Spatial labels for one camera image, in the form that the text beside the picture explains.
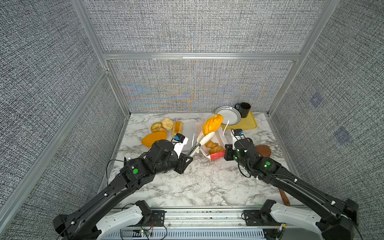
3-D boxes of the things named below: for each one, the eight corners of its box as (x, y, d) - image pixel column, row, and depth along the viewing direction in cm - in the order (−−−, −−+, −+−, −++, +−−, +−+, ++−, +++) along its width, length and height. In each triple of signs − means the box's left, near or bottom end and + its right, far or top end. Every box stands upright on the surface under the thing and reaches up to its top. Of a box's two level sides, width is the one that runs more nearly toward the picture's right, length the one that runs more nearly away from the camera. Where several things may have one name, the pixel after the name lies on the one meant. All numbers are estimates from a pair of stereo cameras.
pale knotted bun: (162, 131, 110) (161, 127, 107) (163, 121, 116) (162, 117, 113) (173, 131, 110) (172, 127, 107) (174, 121, 116) (173, 117, 113)
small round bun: (151, 132, 109) (150, 129, 107) (153, 125, 113) (152, 122, 111) (161, 132, 109) (160, 129, 107) (162, 125, 113) (161, 122, 111)
